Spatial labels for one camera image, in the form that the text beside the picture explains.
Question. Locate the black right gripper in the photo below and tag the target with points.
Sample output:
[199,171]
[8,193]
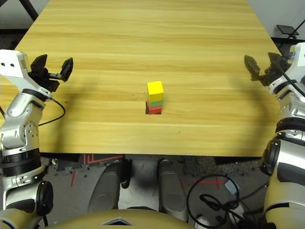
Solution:
[276,74]

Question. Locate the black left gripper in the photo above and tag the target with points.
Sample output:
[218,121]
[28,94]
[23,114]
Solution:
[44,78]

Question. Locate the yellow cube block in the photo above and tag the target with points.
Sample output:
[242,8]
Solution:
[155,90]

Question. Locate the green cube block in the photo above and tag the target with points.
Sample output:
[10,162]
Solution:
[156,103]

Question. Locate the red cube block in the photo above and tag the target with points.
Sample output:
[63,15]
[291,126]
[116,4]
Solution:
[155,110]

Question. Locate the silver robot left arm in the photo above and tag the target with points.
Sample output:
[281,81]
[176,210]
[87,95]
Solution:
[19,124]

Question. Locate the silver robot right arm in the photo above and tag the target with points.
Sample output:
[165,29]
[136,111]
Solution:
[288,152]

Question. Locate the black tablet stand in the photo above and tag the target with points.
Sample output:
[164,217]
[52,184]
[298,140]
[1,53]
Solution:
[287,29]

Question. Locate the black red-lined floor mat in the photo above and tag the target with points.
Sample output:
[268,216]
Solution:
[71,163]

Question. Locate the black square marker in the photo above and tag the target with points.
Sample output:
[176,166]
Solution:
[146,109]

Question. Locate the grey robot left leg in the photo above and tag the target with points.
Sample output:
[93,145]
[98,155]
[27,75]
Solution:
[107,188]

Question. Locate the grey robot leg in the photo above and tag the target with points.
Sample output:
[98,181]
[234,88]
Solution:
[107,188]
[171,190]

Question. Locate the grey robot right leg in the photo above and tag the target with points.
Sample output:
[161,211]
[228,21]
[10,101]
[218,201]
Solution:
[171,190]

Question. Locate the tan robot torso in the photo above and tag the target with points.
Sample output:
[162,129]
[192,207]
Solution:
[95,220]

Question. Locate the white shoe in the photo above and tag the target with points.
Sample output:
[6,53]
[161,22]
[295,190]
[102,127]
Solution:
[202,221]

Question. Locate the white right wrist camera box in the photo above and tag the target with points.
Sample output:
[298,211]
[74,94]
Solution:
[299,57]

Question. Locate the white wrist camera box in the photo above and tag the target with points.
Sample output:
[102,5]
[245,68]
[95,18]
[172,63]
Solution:
[13,69]
[299,57]

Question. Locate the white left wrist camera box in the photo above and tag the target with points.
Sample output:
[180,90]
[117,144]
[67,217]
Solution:
[13,69]

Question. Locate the black slanted frame bar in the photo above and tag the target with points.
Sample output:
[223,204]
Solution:
[28,9]

